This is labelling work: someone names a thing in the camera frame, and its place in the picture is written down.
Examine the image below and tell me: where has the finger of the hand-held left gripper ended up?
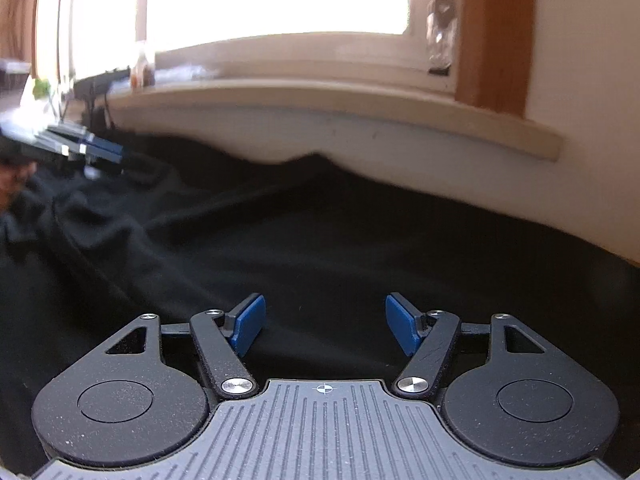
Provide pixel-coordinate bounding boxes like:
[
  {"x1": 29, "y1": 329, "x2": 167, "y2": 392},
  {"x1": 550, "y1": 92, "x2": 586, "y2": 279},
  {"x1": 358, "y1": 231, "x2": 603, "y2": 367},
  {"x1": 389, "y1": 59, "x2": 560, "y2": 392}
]
[
  {"x1": 62, "y1": 142, "x2": 126, "y2": 166},
  {"x1": 47, "y1": 125, "x2": 96, "y2": 153}
]

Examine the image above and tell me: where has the black box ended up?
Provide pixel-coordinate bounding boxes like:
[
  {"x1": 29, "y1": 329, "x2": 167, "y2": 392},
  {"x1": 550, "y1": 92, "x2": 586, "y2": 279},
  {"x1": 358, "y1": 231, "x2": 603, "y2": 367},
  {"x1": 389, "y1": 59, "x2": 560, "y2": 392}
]
[{"x1": 74, "y1": 69, "x2": 135, "y2": 102}]

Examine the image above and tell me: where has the white container with green lid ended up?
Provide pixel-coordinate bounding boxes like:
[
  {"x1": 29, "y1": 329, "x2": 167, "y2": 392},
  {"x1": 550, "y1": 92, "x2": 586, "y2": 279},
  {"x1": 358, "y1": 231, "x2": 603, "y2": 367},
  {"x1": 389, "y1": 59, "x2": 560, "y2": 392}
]
[{"x1": 20, "y1": 76, "x2": 66, "y2": 126}]

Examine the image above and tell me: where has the person's left hand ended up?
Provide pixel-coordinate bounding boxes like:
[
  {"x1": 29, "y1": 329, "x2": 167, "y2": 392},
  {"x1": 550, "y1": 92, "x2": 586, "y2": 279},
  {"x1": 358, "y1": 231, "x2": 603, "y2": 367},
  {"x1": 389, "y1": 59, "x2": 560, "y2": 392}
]
[{"x1": 0, "y1": 165, "x2": 36, "y2": 211}]

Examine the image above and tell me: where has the black garment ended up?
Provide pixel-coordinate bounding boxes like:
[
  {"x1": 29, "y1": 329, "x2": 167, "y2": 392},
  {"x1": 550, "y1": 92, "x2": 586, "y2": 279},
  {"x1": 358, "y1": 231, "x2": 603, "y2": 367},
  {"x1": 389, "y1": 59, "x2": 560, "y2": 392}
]
[{"x1": 0, "y1": 132, "x2": 640, "y2": 463}]

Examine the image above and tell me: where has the beige window sill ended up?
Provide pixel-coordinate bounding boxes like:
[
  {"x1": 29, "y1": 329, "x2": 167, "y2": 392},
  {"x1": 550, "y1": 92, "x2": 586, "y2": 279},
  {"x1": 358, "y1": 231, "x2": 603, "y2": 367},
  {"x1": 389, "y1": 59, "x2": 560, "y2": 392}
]
[{"x1": 106, "y1": 76, "x2": 562, "y2": 162}]

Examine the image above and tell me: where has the wooden window trim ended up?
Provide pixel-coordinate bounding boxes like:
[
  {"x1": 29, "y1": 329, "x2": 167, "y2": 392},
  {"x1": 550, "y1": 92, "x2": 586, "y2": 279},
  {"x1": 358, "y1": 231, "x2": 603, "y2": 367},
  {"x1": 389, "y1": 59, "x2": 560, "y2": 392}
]
[{"x1": 454, "y1": 0, "x2": 537, "y2": 112}]

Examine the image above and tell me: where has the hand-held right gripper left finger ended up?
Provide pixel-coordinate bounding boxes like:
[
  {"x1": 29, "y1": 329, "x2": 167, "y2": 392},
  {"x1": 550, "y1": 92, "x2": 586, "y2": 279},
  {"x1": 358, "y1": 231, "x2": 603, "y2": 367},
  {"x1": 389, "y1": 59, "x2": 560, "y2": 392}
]
[{"x1": 102, "y1": 294, "x2": 266, "y2": 401}]

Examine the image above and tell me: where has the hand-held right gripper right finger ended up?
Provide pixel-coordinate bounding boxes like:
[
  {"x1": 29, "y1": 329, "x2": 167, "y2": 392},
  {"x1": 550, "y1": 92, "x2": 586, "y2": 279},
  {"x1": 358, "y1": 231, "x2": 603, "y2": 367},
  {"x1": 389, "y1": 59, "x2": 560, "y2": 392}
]
[{"x1": 386, "y1": 292, "x2": 547, "y2": 401}]

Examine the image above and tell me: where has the white bottle with orange label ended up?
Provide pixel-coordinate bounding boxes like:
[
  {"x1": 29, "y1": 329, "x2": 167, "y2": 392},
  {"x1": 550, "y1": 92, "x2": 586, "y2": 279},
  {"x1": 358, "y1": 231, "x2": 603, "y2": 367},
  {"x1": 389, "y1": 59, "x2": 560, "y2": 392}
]
[{"x1": 130, "y1": 51, "x2": 157, "y2": 89}]

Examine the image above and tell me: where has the white window frame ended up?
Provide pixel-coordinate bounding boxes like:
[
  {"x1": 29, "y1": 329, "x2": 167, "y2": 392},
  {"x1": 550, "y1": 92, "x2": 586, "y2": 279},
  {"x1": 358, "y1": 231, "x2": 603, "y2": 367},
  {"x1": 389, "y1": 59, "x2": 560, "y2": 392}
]
[{"x1": 35, "y1": 0, "x2": 463, "y2": 97}]

